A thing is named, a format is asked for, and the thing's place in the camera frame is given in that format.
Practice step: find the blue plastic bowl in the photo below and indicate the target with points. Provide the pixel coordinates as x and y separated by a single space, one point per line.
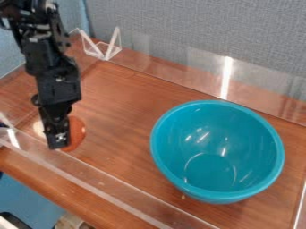
216 150

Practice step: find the clear acrylic barrier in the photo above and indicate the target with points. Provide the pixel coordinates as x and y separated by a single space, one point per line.
17 88
266 90
92 193

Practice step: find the clear acrylic back barrier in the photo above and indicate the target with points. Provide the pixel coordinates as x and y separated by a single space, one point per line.
266 90

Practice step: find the brown toy mushroom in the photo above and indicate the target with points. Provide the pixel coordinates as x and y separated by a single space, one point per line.
77 132

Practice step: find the clear acrylic front barrier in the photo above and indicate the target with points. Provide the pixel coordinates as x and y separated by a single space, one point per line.
92 193

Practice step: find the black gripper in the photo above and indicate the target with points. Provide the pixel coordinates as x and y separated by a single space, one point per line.
57 79

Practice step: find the clear acrylic corner bracket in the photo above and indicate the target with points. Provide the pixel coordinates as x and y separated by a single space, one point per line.
101 50

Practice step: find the clear acrylic left barrier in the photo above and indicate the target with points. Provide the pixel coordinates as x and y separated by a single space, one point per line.
17 88

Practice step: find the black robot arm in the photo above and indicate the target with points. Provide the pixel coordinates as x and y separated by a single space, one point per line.
35 23

